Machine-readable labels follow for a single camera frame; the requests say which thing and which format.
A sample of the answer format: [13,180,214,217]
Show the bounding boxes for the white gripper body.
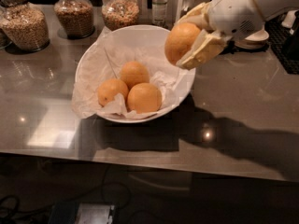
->
[208,0,263,40]

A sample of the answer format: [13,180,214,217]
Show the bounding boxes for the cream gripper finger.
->
[176,30,232,70]
[177,2,212,31]

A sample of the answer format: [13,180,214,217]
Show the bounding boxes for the orange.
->
[127,83,162,114]
[97,78,129,106]
[164,22,201,65]
[120,61,150,89]

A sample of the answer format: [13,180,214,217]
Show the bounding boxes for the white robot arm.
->
[176,0,299,70]

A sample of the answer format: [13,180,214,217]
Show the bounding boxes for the white bowl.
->
[74,24,197,124]

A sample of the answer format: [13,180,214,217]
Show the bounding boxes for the small stack paper bowls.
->
[235,29,269,49]

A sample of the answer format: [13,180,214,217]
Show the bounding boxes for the clear glass bottle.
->
[151,0,168,27]

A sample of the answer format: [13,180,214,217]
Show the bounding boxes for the black rubber mat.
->
[265,18,299,75]

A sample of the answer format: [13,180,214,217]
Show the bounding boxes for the glass jar of cereal right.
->
[102,0,139,31]

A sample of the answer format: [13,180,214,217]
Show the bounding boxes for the glass jar of cereal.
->
[54,0,94,38]
[102,0,139,31]
[1,0,50,52]

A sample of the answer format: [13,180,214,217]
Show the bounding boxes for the white paper liner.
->
[71,26,191,120]

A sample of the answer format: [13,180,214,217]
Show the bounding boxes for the glass jar of cereal middle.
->
[54,0,94,38]

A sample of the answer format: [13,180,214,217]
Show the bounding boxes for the glass jar of cereal left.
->
[1,0,50,52]

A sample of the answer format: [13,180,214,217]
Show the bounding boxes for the glass jar far left edge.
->
[0,7,11,49]

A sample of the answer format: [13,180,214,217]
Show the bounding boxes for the grey box under table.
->
[48,202,117,224]

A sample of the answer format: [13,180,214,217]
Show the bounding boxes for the black cable on floor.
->
[0,163,132,224]

